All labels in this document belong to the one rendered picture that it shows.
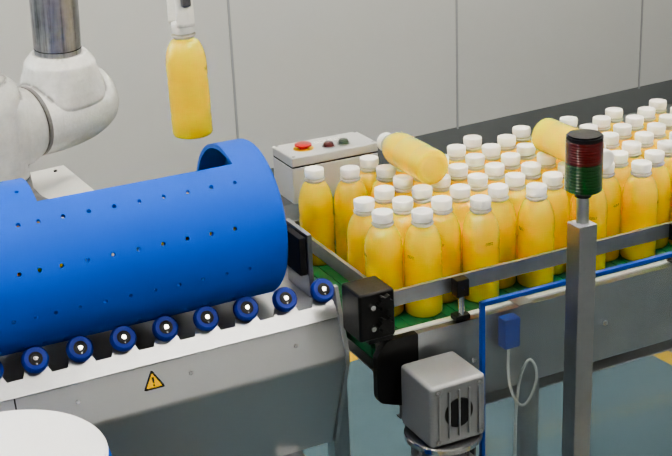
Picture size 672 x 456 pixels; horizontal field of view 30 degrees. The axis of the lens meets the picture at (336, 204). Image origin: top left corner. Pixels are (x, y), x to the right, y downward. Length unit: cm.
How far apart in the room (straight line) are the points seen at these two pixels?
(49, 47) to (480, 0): 350
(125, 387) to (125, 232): 28
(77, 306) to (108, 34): 306
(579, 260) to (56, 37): 118
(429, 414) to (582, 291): 34
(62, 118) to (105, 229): 67
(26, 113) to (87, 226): 63
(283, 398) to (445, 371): 31
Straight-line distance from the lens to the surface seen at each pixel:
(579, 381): 231
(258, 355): 224
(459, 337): 231
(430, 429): 219
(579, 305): 224
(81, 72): 270
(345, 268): 234
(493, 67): 605
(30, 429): 178
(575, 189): 215
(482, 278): 231
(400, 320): 230
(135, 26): 510
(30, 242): 204
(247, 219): 213
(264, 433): 236
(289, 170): 258
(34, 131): 266
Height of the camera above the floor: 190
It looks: 20 degrees down
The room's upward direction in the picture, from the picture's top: 3 degrees counter-clockwise
